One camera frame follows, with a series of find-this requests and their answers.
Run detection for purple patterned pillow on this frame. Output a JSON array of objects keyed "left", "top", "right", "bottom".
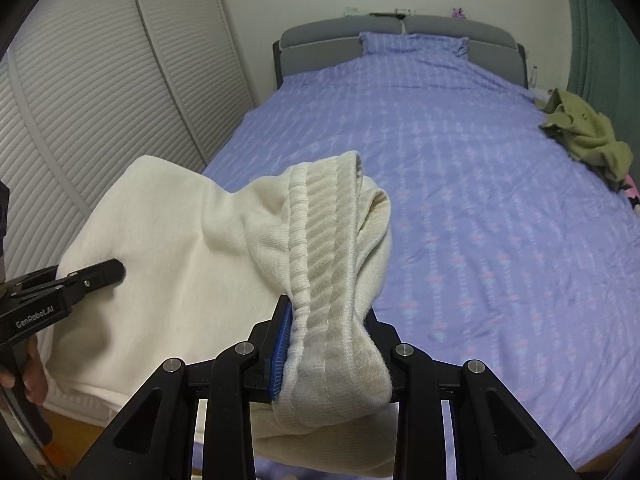
[{"left": 359, "top": 31, "right": 470, "bottom": 61}]

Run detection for purple patterned bed cover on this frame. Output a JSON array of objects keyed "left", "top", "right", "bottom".
[{"left": 200, "top": 52, "right": 640, "bottom": 480}]

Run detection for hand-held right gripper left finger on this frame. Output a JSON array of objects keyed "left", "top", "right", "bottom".
[{"left": 70, "top": 294, "right": 294, "bottom": 480}]

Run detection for grey padded headboard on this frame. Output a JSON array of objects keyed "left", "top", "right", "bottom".
[{"left": 272, "top": 14, "right": 529, "bottom": 92}]

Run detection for person's left hand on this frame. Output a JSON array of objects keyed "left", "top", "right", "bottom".
[{"left": 21, "top": 335, "right": 49, "bottom": 407}]

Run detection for olive green garment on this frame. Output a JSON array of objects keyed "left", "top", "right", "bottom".
[{"left": 537, "top": 88, "right": 634, "bottom": 192}]

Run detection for cream knit pants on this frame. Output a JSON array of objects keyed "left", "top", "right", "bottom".
[{"left": 37, "top": 150, "right": 401, "bottom": 479}]

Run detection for white louvered wardrobe door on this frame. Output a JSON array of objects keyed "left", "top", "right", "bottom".
[
  {"left": 129, "top": 0, "right": 257, "bottom": 167},
  {"left": 10, "top": 0, "right": 207, "bottom": 213},
  {"left": 0, "top": 55, "right": 95, "bottom": 283}
]

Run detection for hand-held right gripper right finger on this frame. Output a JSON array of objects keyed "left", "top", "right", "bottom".
[{"left": 365, "top": 308, "right": 581, "bottom": 480}]

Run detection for pink garment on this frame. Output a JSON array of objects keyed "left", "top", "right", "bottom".
[{"left": 622, "top": 175, "right": 640, "bottom": 212}]

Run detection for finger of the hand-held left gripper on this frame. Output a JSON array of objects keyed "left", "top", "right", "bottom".
[
  {"left": 55, "top": 258, "right": 126, "bottom": 306},
  {"left": 7, "top": 268, "right": 60, "bottom": 292}
]

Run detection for green curtain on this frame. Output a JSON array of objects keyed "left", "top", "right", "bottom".
[{"left": 560, "top": 0, "right": 640, "bottom": 128}]

